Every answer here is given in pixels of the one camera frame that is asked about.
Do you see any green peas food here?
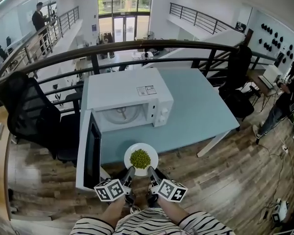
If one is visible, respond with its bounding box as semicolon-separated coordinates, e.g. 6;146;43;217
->
129;149;152;169

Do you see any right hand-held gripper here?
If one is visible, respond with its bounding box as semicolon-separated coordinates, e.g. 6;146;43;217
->
147;165;189;206

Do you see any group of black wall items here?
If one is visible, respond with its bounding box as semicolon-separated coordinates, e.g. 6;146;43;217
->
258;23;294;60

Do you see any glass microwave turntable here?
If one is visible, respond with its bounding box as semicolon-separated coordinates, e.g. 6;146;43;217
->
101;105;141;125

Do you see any person's left forearm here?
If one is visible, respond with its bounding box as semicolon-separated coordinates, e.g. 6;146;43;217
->
101;196;128;233

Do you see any black curved metal railing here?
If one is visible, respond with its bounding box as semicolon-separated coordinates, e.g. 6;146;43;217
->
0;39;280;112

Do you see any person's right forearm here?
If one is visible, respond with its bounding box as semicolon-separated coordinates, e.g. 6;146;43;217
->
158;197;190;227

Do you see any black mesh office chair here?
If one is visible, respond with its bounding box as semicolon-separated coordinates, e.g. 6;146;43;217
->
2;70;81;168

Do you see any black padded office chair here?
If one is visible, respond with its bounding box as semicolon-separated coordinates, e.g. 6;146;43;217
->
218;44;256;119

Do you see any glass entrance door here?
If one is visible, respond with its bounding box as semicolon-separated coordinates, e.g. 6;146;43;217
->
97;0;153;44

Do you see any white device on floor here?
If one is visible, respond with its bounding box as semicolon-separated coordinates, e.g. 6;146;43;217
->
271;198;290;224

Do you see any white microwave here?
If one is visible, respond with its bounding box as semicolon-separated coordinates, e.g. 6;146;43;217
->
75;67;175;193

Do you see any white round plate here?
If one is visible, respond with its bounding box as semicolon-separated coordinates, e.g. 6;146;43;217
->
123;142;159;177

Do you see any white table leg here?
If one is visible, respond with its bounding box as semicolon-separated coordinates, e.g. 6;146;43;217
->
196;128;232;158

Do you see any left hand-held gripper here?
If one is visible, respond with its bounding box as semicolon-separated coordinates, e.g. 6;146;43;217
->
94;166;136;206

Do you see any person's striped shirt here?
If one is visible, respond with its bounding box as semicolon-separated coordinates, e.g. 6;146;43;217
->
69;208;236;235

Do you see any small wooden side table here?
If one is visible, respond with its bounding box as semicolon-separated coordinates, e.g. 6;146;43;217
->
245;64;284;113

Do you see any thin floor cable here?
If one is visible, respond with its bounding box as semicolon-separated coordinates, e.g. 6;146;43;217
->
257;136;294;205

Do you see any wood-topped balcony railing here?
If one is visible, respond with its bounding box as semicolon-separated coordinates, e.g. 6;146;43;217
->
0;5;80;84

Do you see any black straight balcony railing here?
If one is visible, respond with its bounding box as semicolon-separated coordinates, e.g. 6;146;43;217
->
169;2;246;35

